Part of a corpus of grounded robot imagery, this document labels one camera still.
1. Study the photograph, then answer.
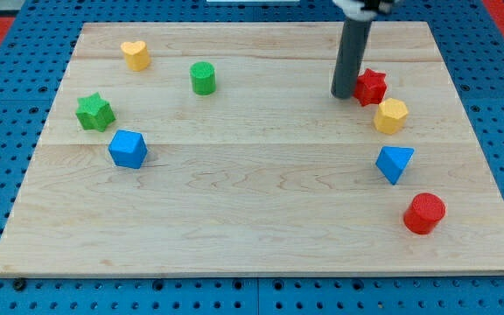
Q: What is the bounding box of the green cylinder block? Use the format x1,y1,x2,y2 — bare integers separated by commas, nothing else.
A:
190,61,216,95

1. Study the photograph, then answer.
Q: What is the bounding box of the green star block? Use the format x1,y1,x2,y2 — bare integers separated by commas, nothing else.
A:
75,93,116,132

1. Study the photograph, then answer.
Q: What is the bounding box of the red star block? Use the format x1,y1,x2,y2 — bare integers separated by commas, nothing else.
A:
353,68,388,107

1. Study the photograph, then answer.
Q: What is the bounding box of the blue triangle block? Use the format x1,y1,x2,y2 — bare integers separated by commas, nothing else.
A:
375,146,415,185

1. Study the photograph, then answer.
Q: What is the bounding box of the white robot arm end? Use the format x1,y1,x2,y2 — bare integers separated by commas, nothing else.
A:
332,0,403,22

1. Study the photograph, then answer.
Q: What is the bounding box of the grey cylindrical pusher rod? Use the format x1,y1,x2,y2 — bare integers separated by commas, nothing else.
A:
331,18,372,99

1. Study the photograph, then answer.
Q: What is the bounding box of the wooden board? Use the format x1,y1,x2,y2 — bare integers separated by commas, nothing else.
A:
0,22,504,278

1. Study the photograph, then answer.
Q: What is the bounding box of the yellow heart block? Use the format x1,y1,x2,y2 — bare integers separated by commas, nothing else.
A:
120,40,151,72

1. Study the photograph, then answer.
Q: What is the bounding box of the red cylinder block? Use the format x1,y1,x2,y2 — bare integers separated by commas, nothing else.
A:
403,192,446,235

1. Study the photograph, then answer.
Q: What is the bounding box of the yellow hexagon block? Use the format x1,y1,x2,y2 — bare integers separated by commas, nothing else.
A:
374,98,409,135

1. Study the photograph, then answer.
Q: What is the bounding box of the blue cube block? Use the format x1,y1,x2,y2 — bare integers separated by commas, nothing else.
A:
108,129,148,169

